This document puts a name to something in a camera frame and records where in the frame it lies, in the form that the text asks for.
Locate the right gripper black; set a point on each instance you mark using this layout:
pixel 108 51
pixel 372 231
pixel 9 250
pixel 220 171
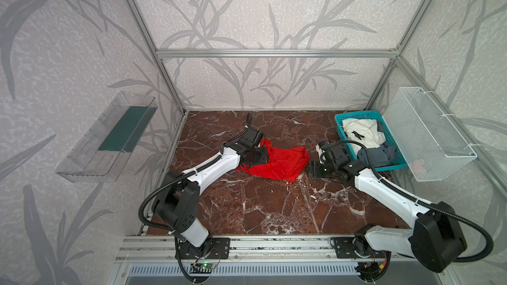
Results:
pixel 319 169

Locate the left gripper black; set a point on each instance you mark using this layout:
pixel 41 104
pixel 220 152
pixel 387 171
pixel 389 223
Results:
pixel 255 156

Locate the red t shirt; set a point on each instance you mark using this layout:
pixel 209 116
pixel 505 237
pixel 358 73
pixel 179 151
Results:
pixel 283 164

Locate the teal plastic laundry basket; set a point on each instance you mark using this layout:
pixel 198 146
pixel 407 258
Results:
pixel 353 149

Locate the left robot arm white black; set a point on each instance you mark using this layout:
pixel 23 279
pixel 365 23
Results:
pixel 178 205

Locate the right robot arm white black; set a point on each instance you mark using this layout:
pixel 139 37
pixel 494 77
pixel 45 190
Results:
pixel 433 238

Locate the white t shirt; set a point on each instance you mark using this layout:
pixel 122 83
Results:
pixel 369 133

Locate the grey t shirt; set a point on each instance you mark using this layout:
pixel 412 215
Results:
pixel 384 155

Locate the green circuit board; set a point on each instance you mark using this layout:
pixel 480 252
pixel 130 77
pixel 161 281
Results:
pixel 203 268

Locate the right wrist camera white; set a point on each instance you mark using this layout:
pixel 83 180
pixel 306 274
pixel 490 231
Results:
pixel 320 152

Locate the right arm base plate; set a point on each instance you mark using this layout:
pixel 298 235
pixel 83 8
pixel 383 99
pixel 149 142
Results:
pixel 350 247

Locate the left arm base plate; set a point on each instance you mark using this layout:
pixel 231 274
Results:
pixel 212 248

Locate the white wire mesh basket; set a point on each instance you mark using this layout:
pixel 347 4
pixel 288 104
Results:
pixel 430 143

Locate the aluminium frame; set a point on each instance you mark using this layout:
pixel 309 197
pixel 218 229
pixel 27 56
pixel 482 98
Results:
pixel 394 54

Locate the clear acrylic wall shelf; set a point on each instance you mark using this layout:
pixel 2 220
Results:
pixel 102 153

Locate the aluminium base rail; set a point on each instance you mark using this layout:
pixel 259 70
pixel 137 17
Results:
pixel 244 249

